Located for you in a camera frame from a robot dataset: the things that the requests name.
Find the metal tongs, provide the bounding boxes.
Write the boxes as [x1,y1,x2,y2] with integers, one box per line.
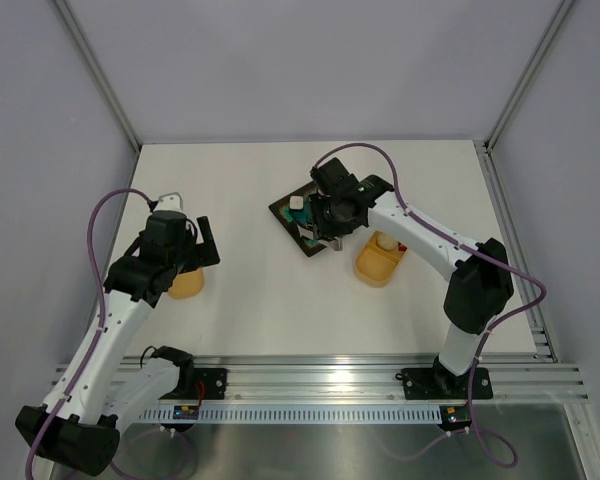
[329,237,343,251]

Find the white rice ball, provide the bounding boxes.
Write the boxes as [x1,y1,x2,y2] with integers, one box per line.
[376,233,398,252]

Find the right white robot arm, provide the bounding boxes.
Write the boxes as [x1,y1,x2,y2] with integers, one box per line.
[309,170,514,396]

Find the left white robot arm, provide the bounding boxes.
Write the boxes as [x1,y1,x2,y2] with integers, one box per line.
[15,210,220,476]

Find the orange lunch box lid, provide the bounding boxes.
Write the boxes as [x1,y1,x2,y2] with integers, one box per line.
[168,268,205,300]

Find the orange lunch box base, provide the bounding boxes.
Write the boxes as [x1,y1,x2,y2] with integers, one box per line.
[354,231,408,288]

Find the black seaweed piece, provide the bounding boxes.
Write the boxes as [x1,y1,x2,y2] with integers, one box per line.
[297,225,314,240]

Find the square teal black plate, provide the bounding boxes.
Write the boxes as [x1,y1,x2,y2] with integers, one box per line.
[268,181,330,257]

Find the white tofu cube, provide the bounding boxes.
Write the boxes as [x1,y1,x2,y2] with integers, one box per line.
[289,195,304,211]

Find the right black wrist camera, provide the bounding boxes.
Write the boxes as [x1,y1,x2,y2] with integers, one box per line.
[310,158,358,197]

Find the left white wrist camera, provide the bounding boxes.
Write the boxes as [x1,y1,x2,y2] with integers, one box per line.
[152,192,185,215]

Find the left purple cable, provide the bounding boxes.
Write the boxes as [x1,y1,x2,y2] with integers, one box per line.
[25,187,196,480]

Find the purple cable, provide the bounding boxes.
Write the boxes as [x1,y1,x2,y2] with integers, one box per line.
[25,187,196,480]
[311,142,548,474]

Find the white slotted cable duct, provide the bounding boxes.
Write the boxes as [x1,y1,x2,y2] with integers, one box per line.
[138,405,442,425]

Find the left aluminium frame post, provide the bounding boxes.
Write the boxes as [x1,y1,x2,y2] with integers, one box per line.
[49,0,142,157]

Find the aluminium frame post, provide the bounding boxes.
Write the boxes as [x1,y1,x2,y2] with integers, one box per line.
[49,0,142,157]
[484,0,579,155]

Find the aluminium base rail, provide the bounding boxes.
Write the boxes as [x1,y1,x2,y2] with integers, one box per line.
[49,353,590,406]

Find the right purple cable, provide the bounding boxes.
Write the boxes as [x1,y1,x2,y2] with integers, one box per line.
[311,142,548,474]

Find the right aluminium frame post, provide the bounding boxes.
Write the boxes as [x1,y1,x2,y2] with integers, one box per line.
[484,0,579,155]

